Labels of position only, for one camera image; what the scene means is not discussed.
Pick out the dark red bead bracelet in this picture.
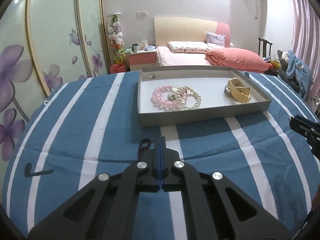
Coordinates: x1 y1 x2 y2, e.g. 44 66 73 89
137 138 153 163

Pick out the white pearl bracelet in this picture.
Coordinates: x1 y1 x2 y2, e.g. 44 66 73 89
172 85 202 111

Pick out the blue plush blanket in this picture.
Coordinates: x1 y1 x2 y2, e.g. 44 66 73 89
286 50 313 101

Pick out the blue white striped cloth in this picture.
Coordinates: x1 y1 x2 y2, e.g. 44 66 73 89
1 72 319 236

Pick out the gold wristwatch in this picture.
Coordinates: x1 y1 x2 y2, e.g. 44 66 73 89
225 77 252 103

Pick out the dark wooden chair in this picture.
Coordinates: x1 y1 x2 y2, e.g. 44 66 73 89
258 37 273 57

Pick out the folded salmon duvet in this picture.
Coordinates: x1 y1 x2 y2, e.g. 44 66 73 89
205 47 269 73

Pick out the pink curtain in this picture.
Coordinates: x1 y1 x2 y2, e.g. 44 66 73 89
293 0 319 97

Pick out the grey cardboard tray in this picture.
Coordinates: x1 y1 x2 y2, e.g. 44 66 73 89
137 66 271 127

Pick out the purple patterned pillow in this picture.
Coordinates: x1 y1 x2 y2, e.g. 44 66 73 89
206 31 226 47

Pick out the white floral pillow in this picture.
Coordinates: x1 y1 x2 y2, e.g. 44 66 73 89
168 41 209 54

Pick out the pink bed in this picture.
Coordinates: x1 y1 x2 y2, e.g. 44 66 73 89
156 46 211 67

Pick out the red waste bin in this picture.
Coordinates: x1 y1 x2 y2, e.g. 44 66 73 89
110 63 126 74

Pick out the pink beige nightstand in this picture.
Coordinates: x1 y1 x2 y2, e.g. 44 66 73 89
126 49 157 72

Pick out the stack of plush toys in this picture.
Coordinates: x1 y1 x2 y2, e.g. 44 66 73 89
107 12 125 64

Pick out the beige pink headboard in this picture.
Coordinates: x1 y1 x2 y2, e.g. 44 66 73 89
154 17 231 47

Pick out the floral sliding wardrobe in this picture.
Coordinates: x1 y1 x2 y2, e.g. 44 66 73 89
0 0 113 160

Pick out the pink bead bracelet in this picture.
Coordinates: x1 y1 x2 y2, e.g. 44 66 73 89
150 84 188 112

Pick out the wall power socket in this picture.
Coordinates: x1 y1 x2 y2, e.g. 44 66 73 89
136 11 148 16

